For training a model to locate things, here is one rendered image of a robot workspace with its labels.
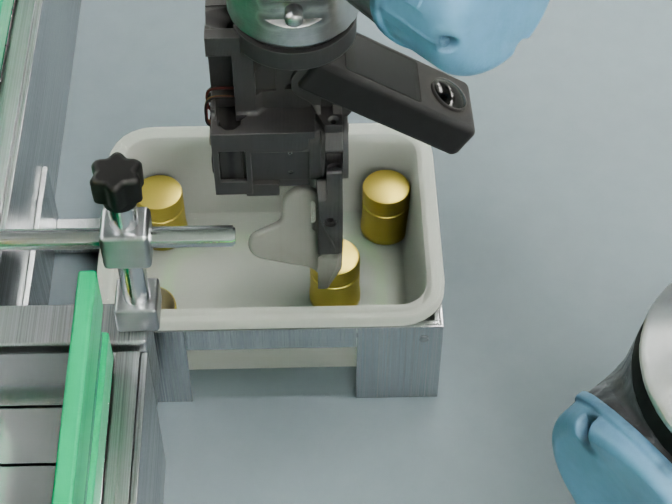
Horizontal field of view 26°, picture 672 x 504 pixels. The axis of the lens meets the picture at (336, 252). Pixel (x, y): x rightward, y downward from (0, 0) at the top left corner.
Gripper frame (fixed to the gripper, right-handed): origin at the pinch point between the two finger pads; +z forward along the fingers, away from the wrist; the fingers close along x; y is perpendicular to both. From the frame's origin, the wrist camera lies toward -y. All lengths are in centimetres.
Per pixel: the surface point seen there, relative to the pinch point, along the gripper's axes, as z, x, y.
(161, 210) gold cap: 1.4, -4.3, 11.7
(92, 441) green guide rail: -8.4, 20.8, 13.4
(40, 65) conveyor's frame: -2.8, -14.8, 20.4
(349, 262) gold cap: 1.2, 1.0, -1.1
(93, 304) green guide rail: -13.7, 15.7, 13.0
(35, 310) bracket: -5.9, 9.9, 17.9
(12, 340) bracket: -5.9, 12.0, 19.0
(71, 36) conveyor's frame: 5.1, -26.9, 20.3
